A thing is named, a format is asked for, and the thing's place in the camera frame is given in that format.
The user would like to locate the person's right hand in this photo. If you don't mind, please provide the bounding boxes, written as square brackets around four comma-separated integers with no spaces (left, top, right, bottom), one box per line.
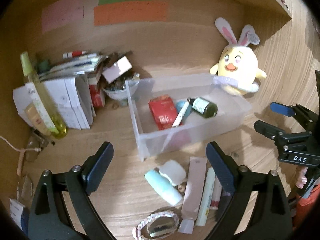
[295,166,308,189]

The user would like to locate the braided pink white bracelet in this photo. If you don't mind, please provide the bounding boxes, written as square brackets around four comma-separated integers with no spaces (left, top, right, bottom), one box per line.
[132,210,180,240]

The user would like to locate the blue tape roll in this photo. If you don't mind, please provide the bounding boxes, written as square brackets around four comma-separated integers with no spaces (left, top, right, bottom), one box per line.
[175,101,192,122]

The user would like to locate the white red lip tube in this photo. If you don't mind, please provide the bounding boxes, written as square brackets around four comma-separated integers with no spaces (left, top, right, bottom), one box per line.
[210,177,222,210]

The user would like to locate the pink sticky note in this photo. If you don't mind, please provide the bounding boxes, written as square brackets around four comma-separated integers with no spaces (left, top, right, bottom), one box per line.
[41,0,84,34]

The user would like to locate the small pink white box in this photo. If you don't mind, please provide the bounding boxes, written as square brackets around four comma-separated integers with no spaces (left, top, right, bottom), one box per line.
[102,56,132,83]

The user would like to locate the white charging cable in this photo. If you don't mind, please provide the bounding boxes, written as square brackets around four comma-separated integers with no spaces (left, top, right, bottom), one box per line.
[0,135,42,177]

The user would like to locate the pink cosmetic tube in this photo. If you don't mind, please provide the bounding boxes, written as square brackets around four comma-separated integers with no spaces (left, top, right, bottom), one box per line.
[178,157,207,234]

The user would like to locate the yellow chick plush toy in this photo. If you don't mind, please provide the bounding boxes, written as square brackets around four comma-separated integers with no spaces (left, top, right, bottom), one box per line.
[209,17,267,95]

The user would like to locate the white pen with cap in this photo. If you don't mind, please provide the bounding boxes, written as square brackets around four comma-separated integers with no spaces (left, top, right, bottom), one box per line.
[172,98,190,128]

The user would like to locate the red white marker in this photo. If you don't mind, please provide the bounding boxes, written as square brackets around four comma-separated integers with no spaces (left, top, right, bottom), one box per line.
[62,50,88,59]

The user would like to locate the red foil pouch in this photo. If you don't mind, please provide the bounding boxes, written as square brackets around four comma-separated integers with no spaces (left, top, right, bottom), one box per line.
[148,94,178,131]

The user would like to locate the white paper boxes stack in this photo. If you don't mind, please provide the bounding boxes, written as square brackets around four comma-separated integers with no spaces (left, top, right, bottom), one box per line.
[12,76,97,130]

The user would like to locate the light blue tube bottle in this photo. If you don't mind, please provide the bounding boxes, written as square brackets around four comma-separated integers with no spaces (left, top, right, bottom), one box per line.
[144,170,183,206]

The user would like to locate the yellow sunscreen bottle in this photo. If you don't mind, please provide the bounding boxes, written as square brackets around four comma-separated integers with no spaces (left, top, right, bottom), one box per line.
[24,102,51,136]

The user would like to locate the tall green spray bottle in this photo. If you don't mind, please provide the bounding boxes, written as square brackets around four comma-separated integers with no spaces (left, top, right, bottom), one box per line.
[20,51,68,139]

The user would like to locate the purple black spray bottle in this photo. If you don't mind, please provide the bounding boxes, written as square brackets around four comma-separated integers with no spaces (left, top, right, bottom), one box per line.
[215,190,232,221]

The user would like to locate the clear plastic storage bin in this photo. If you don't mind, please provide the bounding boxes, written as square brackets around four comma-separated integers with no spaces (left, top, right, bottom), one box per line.
[126,74,252,161]

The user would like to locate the white green lip tube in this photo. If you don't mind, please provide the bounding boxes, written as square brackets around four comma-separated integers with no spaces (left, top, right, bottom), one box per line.
[195,167,216,226]

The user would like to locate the white bowl of trinkets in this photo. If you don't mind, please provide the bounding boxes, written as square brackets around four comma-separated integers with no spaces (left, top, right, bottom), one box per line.
[102,76,140,107]

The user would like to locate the dark green glass bottle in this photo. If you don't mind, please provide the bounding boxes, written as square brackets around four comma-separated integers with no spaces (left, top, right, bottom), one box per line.
[189,97,218,119]

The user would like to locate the white round jar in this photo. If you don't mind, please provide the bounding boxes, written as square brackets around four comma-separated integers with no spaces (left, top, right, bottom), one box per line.
[158,160,187,187]

